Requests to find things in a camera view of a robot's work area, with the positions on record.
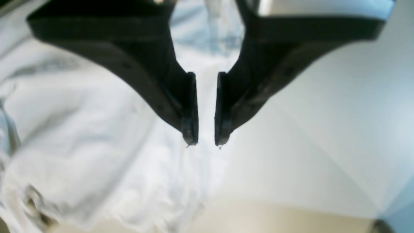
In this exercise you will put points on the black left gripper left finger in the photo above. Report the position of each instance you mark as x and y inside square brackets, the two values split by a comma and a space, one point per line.
[131, 39]

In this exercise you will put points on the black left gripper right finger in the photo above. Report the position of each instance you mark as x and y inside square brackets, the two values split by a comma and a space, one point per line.
[282, 38]

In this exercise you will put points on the white t-shirt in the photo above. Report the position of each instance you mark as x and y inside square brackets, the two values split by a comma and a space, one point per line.
[79, 146]

